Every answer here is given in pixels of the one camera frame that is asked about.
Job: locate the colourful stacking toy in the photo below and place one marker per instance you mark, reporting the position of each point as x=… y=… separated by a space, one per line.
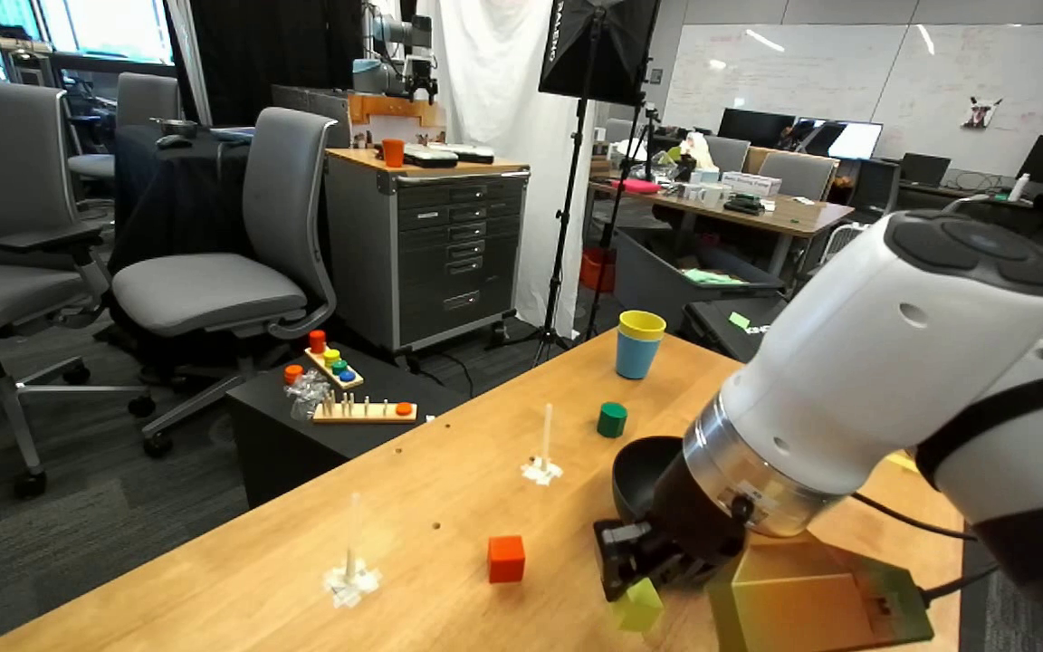
x=329 y=359

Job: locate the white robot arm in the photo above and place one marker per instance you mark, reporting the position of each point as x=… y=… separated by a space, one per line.
x=921 y=333

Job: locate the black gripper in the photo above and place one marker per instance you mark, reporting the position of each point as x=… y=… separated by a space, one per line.
x=682 y=540

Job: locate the yellow and blue stacked cups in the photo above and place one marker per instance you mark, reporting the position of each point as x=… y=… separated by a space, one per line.
x=639 y=338

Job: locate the grey office chair left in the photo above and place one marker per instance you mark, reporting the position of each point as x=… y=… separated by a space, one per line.
x=47 y=260

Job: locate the grey office chair near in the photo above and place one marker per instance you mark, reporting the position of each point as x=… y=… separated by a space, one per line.
x=278 y=286

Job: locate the wooden office desk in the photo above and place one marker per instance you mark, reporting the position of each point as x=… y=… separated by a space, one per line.
x=788 y=218

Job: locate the grey drawer cabinet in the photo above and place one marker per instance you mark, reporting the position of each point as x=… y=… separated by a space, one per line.
x=421 y=253

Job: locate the green cylinder block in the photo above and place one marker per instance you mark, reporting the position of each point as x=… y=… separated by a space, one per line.
x=610 y=416

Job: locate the orange cup on cabinet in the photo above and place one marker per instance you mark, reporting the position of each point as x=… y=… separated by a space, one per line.
x=392 y=153

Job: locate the red cube block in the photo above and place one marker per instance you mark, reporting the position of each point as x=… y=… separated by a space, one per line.
x=505 y=559

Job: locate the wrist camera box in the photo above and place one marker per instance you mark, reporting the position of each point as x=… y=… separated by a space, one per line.
x=805 y=594

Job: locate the clear plastic stand near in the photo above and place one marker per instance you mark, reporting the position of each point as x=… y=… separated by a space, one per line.
x=349 y=582

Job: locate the black low table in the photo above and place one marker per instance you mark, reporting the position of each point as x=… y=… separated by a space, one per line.
x=281 y=446

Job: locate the black softbox light stand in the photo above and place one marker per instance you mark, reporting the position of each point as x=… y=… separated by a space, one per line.
x=595 y=53

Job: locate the black bowl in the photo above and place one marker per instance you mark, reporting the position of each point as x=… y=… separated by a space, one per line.
x=635 y=469

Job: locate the grey office chair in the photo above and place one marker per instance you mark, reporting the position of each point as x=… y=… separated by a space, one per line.
x=47 y=260
x=278 y=286

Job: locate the yellow cube block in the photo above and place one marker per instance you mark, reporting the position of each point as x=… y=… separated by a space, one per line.
x=639 y=606

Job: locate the wooden peg toy board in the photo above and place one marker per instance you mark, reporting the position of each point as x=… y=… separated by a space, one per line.
x=364 y=409

